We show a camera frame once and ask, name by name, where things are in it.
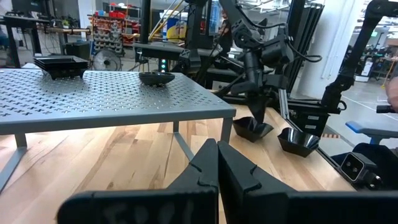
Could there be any black desk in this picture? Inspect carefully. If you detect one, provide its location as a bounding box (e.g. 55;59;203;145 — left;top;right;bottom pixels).
2;14;52;68

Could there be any blue yellow container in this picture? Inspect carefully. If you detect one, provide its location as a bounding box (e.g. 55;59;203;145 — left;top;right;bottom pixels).
161;11;188;43

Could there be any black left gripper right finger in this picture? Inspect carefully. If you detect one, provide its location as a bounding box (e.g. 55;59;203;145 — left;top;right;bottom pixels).
218;141;398;224

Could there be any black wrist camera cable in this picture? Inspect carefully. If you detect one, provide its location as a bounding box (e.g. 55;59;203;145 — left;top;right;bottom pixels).
287;37;323;63

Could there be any black stand pole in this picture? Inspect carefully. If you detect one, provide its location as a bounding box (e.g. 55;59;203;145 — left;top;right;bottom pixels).
141;0;152;44

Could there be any white desk fan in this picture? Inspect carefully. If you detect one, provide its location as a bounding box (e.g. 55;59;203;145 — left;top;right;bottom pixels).
92;48;123;72

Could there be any grey perforated metal shelf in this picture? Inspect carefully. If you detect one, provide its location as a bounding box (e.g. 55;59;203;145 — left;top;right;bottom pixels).
0;67;237;192

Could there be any parts bin rack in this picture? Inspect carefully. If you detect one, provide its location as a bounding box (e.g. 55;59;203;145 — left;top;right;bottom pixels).
91;14;125;54

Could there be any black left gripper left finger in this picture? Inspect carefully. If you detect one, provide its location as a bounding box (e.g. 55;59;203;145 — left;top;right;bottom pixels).
57;138;218;224

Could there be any person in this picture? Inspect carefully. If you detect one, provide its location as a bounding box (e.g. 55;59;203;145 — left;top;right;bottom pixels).
219;11;234;58

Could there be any black camera module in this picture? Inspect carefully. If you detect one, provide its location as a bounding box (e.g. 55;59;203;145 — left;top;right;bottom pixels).
340;151;384;190

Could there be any person's hand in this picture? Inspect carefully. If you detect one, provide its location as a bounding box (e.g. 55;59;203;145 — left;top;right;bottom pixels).
386;76;398;113

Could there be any black aluminium table frame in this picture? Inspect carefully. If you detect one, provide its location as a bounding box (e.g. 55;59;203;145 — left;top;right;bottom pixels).
198;0;388;190

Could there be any black box with green lights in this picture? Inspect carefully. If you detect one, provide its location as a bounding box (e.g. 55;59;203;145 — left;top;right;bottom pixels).
157;57;169;74

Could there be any black wavy square plate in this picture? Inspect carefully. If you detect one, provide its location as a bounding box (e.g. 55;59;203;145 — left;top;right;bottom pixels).
232;116;274;143
277;126;320;158

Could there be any blue grey chair armrest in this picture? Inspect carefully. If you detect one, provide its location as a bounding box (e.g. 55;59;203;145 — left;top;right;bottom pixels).
345;120;398;146

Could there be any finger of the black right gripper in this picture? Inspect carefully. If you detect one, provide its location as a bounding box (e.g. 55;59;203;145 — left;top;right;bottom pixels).
248;96;262;123
260;95;272;124

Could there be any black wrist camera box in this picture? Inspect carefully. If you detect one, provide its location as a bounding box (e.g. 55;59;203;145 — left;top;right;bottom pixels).
261;34;295;68

